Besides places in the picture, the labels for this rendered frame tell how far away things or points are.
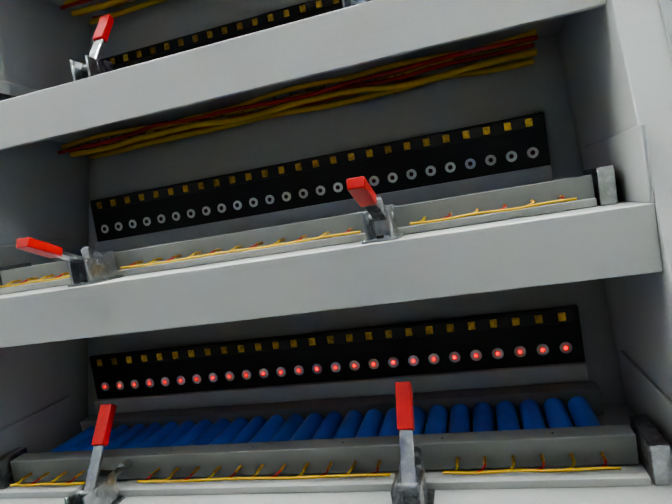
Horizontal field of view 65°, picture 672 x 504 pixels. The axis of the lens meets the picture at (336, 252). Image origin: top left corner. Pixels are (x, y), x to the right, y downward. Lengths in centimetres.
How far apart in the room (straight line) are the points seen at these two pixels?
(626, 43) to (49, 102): 49
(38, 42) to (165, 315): 46
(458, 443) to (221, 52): 37
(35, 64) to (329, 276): 52
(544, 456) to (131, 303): 35
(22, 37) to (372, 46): 48
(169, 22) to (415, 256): 55
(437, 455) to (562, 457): 9
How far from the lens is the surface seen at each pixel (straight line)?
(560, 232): 38
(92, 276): 51
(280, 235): 46
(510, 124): 58
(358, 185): 34
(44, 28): 83
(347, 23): 46
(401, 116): 63
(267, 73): 47
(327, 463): 47
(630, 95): 42
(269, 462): 49
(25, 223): 71
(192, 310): 45
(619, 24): 44
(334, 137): 64
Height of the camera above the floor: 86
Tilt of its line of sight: 11 degrees up
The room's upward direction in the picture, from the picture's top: 5 degrees counter-clockwise
